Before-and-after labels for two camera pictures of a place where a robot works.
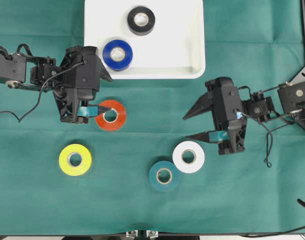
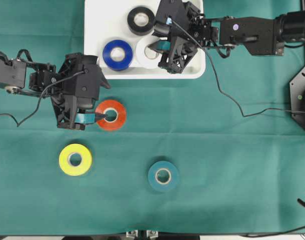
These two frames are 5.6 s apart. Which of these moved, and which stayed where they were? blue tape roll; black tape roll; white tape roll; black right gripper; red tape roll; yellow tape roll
Moved: white tape roll; black right gripper
Stayed: yellow tape roll; blue tape roll; black tape roll; red tape roll
